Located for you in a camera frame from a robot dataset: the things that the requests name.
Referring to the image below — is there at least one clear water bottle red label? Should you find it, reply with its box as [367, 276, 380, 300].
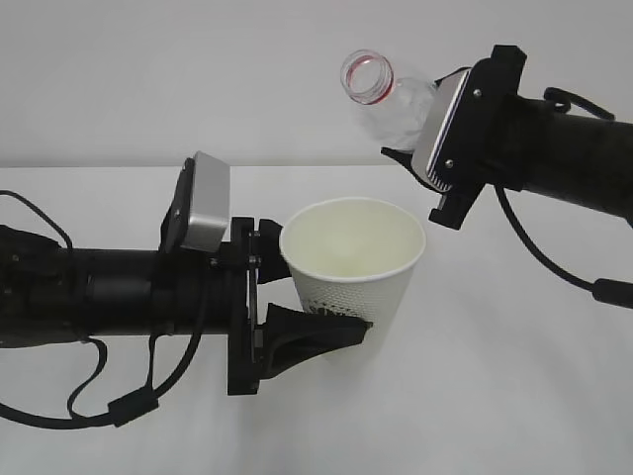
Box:
[339, 48, 437, 151]

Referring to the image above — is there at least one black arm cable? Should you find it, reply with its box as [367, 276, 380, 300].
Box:
[0, 190, 207, 429]
[494, 87, 633, 311]

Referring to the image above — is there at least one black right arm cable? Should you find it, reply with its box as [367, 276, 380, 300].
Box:
[494, 87, 633, 311]

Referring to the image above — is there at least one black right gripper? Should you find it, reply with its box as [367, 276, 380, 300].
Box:
[380, 45, 527, 230]

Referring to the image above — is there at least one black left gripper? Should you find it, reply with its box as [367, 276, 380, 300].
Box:
[221, 217, 373, 396]

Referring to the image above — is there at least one white paper cup green logo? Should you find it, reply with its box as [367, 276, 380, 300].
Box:
[278, 197, 427, 358]

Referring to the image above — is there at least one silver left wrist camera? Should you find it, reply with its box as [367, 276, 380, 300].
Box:
[159, 151, 230, 253]

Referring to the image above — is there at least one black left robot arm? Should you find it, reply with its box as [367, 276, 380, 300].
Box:
[1, 218, 370, 396]

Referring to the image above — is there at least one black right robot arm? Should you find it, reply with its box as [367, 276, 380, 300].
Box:
[381, 45, 632, 230]

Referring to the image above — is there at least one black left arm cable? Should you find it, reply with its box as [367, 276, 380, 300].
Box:
[0, 190, 207, 429]

